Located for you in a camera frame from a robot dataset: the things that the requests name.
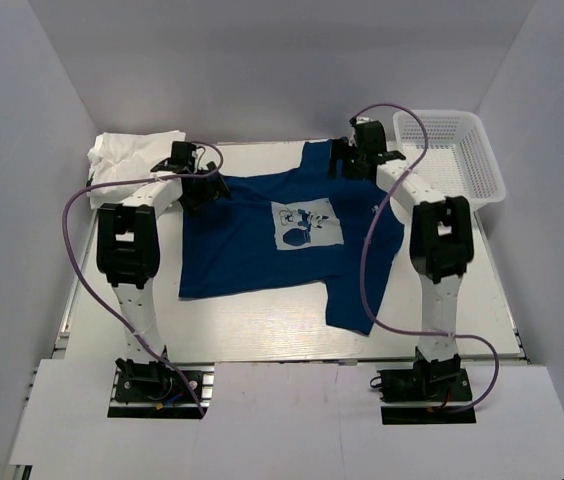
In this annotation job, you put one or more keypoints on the blue printed t shirt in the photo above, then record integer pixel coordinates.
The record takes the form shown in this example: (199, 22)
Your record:
(293, 228)

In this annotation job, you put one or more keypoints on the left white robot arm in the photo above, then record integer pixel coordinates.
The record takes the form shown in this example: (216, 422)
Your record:
(128, 252)

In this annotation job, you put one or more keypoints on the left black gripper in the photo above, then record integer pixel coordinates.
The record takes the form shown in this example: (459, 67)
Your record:
(216, 186)

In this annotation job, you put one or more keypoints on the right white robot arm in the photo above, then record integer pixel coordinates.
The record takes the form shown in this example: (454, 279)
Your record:
(441, 240)

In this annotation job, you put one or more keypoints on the white perforated plastic basket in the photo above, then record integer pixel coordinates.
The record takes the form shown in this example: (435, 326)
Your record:
(458, 157)

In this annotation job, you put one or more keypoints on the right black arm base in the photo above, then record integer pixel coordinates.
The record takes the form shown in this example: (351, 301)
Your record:
(428, 393)

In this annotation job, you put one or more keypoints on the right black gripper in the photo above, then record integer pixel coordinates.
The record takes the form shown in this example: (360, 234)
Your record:
(339, 150)

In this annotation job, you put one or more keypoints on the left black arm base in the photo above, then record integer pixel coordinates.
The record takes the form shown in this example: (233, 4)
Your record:
(153, 391)

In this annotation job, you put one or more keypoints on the white t shirt stack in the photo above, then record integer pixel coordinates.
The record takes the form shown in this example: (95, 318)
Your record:
(119, 157)

